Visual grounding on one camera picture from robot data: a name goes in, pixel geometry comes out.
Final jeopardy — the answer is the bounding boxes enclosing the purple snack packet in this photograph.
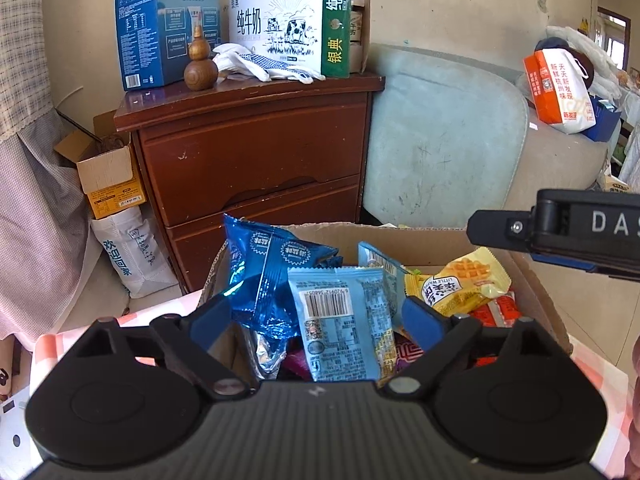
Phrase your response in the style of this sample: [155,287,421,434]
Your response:
[392,332,431,376]

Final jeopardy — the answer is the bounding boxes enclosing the wooden gourd ornament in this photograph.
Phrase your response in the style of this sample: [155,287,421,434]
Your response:
[183,24,220,92]

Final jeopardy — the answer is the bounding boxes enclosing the orange white shopping bag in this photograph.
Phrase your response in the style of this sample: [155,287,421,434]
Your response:
[523,50,598,135]

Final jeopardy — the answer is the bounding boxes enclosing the brown framed window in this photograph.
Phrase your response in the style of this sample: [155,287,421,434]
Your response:
[596,6,633,78]

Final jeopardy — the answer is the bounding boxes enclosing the brown wooden nightstand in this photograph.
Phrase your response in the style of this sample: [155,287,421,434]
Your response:
[114,72,387,293]

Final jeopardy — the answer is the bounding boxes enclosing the checked grey cloth cover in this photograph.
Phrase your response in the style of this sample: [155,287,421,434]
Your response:
[0,0,108,341]

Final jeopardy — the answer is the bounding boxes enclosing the small yellow snack packet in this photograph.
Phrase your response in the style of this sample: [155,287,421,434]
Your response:
[404,246,512,318]

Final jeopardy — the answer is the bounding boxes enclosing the white yellow carton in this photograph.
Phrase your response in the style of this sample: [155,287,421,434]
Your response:
[599,169,632,192]

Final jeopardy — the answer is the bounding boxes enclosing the white fabric bag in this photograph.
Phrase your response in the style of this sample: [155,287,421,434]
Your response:
[90,205,181,299]

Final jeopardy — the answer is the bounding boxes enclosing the pink checked tablecloth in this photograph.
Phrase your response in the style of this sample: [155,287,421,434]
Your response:
[0,290,640,480]

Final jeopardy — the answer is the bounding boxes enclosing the orange snack packet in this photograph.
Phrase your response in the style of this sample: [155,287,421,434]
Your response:
[467,290,518,366]

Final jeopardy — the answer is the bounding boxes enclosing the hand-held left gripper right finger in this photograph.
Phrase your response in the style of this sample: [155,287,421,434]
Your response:
[382,296,556,401]

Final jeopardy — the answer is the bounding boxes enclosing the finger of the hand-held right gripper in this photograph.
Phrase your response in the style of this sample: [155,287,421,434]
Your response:
[467,209,540,252]
[531,254,640,277]

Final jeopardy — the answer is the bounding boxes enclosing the pile of white clothes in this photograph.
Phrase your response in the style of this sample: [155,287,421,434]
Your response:
[537,25,640,126]

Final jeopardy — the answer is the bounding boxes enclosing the shiny blue snack packet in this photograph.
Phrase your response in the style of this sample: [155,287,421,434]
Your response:
[222,213,343,343]

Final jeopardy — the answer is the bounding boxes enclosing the person's right forearm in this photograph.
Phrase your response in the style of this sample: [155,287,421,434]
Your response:
[620,332,640,478]

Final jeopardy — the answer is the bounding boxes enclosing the light blue snack packet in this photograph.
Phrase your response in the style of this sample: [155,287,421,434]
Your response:
[357,241,423,306]
[287,266,401,383]

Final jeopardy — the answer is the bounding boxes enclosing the light blue sofa cushion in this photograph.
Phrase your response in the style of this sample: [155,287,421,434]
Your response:
[361,44,530,228]

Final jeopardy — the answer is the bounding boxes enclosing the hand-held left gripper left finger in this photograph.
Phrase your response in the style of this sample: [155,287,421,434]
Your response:
[75,287,262,402]

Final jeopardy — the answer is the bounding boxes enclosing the blue gift carton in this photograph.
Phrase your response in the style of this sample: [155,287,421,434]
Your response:
[116,0,222,92]

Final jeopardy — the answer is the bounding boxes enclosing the white cow print carton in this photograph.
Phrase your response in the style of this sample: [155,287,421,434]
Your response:
[229,0,353,79]

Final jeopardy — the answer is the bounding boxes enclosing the blue paper bag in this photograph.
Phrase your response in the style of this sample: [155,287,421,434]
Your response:
[582,95,623,142]

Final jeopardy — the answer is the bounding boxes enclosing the brown cardboard carton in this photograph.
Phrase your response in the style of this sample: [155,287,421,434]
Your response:
[347,0,373,75]

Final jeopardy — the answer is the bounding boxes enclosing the beige sofa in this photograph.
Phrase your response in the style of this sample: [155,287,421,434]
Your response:
[500,110,616,211]

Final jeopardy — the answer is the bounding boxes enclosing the small yellow cardboard box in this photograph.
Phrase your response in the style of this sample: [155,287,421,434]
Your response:
[54,110,147,220]

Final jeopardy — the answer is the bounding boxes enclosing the white dotted work gloves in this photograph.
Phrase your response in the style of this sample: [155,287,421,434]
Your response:
[212,43,327,82]

